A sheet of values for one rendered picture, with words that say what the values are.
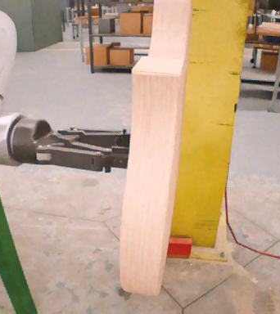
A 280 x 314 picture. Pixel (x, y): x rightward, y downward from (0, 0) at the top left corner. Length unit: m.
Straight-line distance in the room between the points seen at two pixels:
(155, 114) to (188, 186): 1.18
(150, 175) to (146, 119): 0.05
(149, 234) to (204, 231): 1.33
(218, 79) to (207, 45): 0.14
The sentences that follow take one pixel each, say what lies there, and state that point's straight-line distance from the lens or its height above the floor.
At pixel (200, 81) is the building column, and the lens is 1.27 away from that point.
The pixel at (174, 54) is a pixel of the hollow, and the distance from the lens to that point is 0.38.
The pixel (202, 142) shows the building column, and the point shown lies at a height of 0.64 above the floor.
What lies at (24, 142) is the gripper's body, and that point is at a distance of 0.49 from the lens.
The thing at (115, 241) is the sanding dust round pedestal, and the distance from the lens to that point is 1.76.
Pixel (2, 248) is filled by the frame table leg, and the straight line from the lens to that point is 0.91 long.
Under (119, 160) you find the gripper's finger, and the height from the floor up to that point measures 1.01.
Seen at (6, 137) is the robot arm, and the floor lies 1.03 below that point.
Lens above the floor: 1.22
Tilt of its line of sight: 28 degrees down
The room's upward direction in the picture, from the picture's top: straight up
